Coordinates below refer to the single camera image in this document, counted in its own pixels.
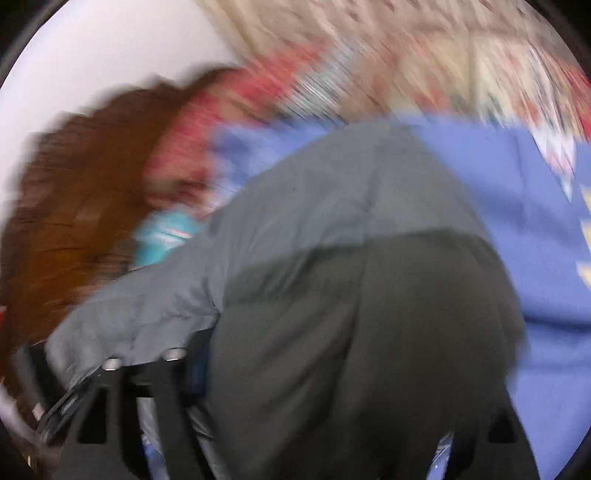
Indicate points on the red floral patchwork quilt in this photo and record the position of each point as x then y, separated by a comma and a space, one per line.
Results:
497, 79

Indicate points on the grey puffer jacket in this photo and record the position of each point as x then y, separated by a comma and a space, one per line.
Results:
359, 313

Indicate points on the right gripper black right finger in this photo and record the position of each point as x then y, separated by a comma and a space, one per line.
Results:
495, 447

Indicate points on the teal white patterned pillow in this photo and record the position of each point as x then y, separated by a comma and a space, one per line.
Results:
161, 232

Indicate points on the beige leaf pattern curtain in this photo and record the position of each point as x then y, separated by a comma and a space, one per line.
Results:
255, 27

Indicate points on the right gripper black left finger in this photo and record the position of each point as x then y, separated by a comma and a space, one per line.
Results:
104, 439

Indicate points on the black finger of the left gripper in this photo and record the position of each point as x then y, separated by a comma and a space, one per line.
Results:
53, 406

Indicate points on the dark wooden headboard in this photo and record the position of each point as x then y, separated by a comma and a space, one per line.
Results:
79, 197

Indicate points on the blue patterned bed sheet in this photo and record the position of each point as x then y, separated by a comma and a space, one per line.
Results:
536, 229

